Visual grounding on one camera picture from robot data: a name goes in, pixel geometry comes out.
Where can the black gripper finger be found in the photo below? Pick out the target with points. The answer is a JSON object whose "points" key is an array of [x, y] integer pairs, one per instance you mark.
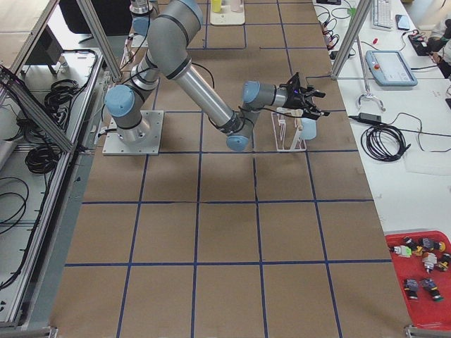
{"points": [[309, 92], [312, 112]]}

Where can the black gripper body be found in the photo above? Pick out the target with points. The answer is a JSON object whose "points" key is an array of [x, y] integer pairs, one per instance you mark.
{"points": [[295, 101]]}

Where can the light blue cup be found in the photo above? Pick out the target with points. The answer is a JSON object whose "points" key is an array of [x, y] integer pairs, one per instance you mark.
{"points": [[309, 130]]}

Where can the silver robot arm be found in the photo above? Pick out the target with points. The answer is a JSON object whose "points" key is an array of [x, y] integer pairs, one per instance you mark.
{"points": [[168, 36], [142, 12]]}

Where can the pink cup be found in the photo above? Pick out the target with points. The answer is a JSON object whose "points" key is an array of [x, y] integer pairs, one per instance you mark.
{"points": [[235, 6]]}

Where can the yellow cup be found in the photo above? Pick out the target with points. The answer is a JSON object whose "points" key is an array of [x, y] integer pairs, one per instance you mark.
{"points": [[216, 6]]}

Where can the black power adapter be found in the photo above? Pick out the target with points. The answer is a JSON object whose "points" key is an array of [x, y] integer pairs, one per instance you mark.
{"points": [[369, 119]]}

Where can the blue teach pendant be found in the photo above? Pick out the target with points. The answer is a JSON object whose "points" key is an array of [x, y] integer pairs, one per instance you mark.
{"points": [[390, 69]]}

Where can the white keyboard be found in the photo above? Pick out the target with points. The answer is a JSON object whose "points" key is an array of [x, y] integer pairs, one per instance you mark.
{"points": [[381, 15]]}

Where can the cream plastic tray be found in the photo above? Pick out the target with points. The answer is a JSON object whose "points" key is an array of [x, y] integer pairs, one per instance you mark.
{"points": [[226, 17]]}

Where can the black smartphone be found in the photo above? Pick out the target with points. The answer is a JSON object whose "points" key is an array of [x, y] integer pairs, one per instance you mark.
{"points": [[402, 22]]}

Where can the seated person white shirt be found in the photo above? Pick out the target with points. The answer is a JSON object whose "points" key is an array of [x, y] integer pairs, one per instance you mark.
{"points": [[439, 45]]}

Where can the red parts bin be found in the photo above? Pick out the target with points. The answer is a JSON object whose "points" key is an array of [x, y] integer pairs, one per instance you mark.
{"points": [[424, 312]]}

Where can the white wire cup rack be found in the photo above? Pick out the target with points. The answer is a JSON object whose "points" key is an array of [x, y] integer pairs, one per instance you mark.
{"points": [[287, 129]]}

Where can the aluminium frame post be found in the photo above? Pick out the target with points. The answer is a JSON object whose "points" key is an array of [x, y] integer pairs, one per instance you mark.
{"points": [[356, 23]]}

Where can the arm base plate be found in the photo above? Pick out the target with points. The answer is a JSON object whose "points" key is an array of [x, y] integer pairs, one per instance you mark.
{"points": [[145, 139]]}

